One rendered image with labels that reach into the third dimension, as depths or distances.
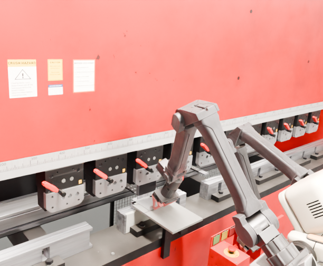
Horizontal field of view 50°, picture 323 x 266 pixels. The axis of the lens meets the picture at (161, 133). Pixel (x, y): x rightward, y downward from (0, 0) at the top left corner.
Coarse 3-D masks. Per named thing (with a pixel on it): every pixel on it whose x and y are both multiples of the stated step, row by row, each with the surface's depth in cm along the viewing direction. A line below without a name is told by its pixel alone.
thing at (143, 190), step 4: (144, 184) 157; (148, 184) 159; (152, 184) 160; (140, 188) 156; (144, 188) 158; (148, 188) 160; (152, 188) 161; (136, 192) 157; (140, 192) 157; (144, 192) 158; (148, 192) 160; (152, 192) 163; (140, 196) 159; (144, 196) 160
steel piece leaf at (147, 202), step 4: (140, 200) 159; (144, 200) 159; (148, 200) 159; (152, 200) 160; (140, 204) 155; (144, 204) 155; (148, 204) 155; (152, 204) 156; (156, 204) 152; (148, 208) 152; (152, 208) 151
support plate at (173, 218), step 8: (136, 208) 152; (144, 208) 152; (160, 208) 153; (168, 208) 154; (176, 208) 154; (184, 208) 154; (152, 216) 146; (160, 216) 147; (168, 216) 147; (176, 216) 147; (184, 216) 148; (192, 216) 148; (160, 224) 141; (168, 224) 141; (176, 224) 141; (184, 224) 142; (192, 224) 143; (176, 232) 138
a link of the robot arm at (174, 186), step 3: (177, 180) 139; (180, 180) 141; (171, 183) 140; (174, 183) 139; (177, 183) 139; (180, 183) 141; (168, 186) 141; (171, 186) 141; (174, 186) 140; (177, 186) 141; (171, 189) 142; (174, 189) 142
